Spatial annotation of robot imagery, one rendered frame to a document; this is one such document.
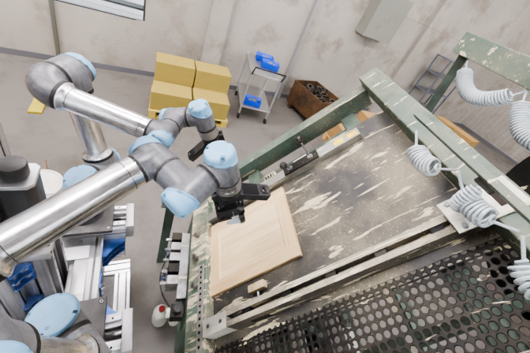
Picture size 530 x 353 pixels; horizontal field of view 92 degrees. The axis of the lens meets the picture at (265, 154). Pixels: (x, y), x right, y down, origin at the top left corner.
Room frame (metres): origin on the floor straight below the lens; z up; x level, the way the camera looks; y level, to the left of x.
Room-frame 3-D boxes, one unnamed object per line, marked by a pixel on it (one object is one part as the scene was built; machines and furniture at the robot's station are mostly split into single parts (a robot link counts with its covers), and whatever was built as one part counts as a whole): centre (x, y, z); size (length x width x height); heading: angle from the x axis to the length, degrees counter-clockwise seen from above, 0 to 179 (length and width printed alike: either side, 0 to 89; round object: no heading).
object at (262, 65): (4.05, 0.58, 0.47); 0.99 x 0.58 x 0.94; 28
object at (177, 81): (3.24, 1.34, 0.32); 1.13 x 0.78 x 0.65; 126
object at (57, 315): (0.19, 0.33, 1.20); 0.13 x 0.12 x 0.14; 68
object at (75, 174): (0.60, 0.63, 1.20); 0.13 x 0.12 x 0.14; 10
